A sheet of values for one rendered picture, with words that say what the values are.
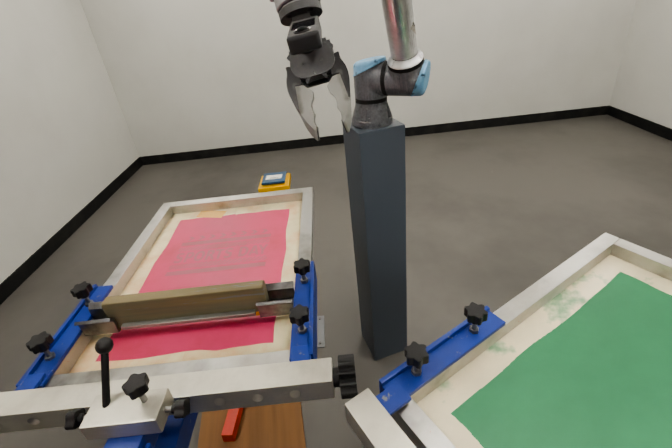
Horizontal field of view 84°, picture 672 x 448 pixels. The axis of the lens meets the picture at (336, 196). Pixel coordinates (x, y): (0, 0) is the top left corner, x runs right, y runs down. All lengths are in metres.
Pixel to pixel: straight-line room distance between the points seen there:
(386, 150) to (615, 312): 0.81
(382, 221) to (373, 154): 0.30
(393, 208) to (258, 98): 3.26
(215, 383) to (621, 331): 0.83
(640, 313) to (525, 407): 0.38
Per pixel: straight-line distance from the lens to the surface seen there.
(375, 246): 1.57
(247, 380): 0.77
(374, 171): 1.39
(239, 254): 1.21
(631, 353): 0.99
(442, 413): 0.80
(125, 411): 0.78
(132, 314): 1.04
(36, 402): 0.95
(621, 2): 5.45
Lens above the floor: 1.64
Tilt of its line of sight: 29 degrees down
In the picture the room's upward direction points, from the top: 6 degrees counter-clockwise
